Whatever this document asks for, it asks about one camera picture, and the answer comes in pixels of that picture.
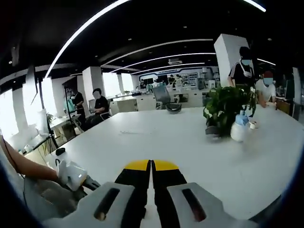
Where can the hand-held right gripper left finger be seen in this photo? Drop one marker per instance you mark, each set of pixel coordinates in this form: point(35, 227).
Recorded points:
point(114, 202)

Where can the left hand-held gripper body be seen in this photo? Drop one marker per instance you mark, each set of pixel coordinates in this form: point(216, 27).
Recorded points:
point(73, 177)

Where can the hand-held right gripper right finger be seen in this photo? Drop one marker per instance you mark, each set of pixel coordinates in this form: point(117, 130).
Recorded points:
point(180, 204)

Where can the black computer mouse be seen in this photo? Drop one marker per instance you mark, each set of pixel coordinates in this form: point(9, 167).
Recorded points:
point(60, 151)

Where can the grey perforated mesh chair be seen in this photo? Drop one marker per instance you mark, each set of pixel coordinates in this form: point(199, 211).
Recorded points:
point(47, 202)

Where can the white office chair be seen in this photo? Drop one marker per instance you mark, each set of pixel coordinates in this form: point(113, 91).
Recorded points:
point(105, 115)

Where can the grey plant pot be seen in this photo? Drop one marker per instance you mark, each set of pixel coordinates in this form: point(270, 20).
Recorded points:
point(212, 130)

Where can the row of white cabinets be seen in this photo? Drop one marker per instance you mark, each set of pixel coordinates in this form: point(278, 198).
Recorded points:
point(123, 105)

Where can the white spray bottle blue top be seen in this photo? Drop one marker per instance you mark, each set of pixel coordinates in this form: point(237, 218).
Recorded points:
point(238, 133)

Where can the dark grey rounded object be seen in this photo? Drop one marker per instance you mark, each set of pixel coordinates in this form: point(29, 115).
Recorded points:
point(173, 108)

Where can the black stand with panel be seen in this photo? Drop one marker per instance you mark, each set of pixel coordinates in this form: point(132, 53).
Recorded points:
point(31, 80)

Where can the small white cup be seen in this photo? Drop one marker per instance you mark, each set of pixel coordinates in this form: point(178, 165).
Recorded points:
point(254, 125)

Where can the green leafy plant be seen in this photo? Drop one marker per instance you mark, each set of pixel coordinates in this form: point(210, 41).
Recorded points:
point(225, 104)

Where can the grey office chair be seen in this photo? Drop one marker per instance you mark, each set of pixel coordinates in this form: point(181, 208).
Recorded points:
point(161, 95)

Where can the ceiling light strip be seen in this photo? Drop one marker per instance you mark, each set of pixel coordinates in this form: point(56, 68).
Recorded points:
point(71, 38)
point(257, 6)
point(166, 57)
point(161, 44)

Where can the ceiling air conditioner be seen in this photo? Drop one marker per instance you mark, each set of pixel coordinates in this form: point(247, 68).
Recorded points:
point(175, 61)

